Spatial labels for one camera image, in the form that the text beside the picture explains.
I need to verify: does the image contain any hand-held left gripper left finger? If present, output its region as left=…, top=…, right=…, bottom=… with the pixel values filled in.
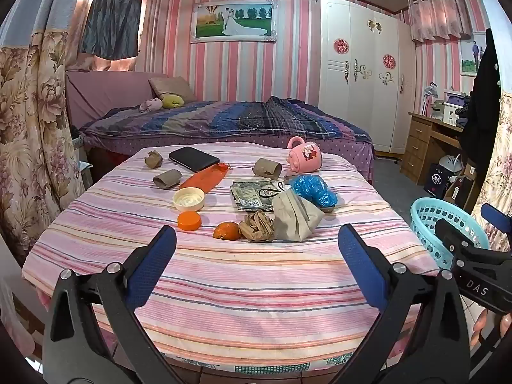
left=42, top=225, right=188, bottom=384

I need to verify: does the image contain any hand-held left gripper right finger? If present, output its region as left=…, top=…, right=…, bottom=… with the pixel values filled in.
left=337, top=224, right=470, bottom=384

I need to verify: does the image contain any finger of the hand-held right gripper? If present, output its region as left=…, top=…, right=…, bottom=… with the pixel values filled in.
left=434, top=218, right=486, bottom=254
left=481, top=203, right=512, bottom=228

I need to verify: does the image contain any teal plastic basket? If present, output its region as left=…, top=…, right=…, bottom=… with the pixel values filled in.
left=410, top=198, right=491, bottom=270

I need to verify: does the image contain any orange bottle cap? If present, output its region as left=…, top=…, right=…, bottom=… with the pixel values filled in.
left=177, top=211, right=202, bottom=231

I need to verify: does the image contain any white round lid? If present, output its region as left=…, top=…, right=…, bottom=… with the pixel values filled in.
left=173, top=188, right=206, bottom=212

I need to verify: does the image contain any orange tangerine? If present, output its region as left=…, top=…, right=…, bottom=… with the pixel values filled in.
left=213, top=222, right=242, bottom=241

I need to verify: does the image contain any grey paper bag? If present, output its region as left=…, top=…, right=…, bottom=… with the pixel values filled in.
left=272, top=190, right=325, bottom=243

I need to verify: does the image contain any blue plastic bag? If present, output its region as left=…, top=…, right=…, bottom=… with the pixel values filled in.
left=289, top=175, right=338, bottom=209

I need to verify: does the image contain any orange plastic wrapper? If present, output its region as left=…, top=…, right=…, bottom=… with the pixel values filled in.
left=179, top=163, right=229, bottom=190

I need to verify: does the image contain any brown paper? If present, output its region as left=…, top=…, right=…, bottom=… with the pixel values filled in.
left=239, top=210, right=276, bottom=243

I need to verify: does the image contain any grey green printed packet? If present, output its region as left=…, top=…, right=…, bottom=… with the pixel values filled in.
left=230, top=179, right=283, bottom=212

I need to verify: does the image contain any round cardboard tube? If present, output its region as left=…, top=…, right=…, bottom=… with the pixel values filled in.
left=253, top=158, right=283, bottom=180

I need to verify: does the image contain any person's right hand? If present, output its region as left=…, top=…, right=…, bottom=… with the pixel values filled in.
left=473, top=308, right=512, bottom=345

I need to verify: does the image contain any cardboard box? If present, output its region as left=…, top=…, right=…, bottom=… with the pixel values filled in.
left=444, top=166, right=476, bottom=209

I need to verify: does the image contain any black printed box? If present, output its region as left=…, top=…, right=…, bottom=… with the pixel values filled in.
left=428, top=163, right=452, bottom=198

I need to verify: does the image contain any white helmet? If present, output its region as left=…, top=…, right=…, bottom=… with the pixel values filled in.
left=440, top=154, right=465, bottom=172

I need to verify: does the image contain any pink striped tablecloth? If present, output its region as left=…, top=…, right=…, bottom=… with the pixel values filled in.
left=22, top=141, right=441, bottom=372

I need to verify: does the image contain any wooden desk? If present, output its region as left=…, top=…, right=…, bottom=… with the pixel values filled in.
left=400, top=112, right=476, bottom=209

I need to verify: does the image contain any black hanging coat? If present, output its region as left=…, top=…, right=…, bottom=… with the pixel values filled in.
left=460, top=28, right=500, bottom=209

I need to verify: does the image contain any white storage box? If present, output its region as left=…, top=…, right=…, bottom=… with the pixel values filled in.
left=442, top=102, right=465, bottom=125

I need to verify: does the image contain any black wallet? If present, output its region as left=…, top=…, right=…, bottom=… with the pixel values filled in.
left=168, top=146, right=220, bottom=172

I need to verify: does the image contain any pink cartoon mug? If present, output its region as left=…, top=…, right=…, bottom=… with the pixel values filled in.
left=287, top=136, right=324, bottom=174

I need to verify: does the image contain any desk lamp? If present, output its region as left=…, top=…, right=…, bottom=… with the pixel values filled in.
left=422, top=82, right=438, bottom=115

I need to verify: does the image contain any white wardrobe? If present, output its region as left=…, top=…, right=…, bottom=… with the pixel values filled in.
left=318, top=0, right=417, bottom=155

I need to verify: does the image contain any striped plaid quilt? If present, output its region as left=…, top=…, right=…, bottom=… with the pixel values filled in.
left=80, top=96, right=372, bottom=145

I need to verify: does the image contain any brown pillow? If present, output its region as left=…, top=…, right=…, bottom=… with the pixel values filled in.
left=148, top=77, right=196, bottom=102

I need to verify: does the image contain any purple bed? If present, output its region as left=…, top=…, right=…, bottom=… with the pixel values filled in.
left=66, top=70, right=377, bottom=185

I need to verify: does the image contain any floral beige curtain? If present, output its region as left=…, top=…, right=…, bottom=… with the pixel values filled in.
left=0, top=0, right=86, bottom=265

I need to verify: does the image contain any short pink floral curtain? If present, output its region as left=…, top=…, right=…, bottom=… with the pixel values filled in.
left=408, top=0, right=473, bottom=43

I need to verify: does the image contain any pink sheer curtain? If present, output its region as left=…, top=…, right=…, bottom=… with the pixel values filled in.
left=66, top=0, right=169, bottom=73

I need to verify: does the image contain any dark grey window curtain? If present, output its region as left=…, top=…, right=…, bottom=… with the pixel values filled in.
left=80, top=0, right=145, bottom=60

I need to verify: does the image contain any small wall photo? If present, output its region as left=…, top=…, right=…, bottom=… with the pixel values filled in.
left=460, top=32, right=486, bottom=76

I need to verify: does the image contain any framed wall photo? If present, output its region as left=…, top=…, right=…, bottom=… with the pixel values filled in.
left=190, top=1, right=278, bottom=44

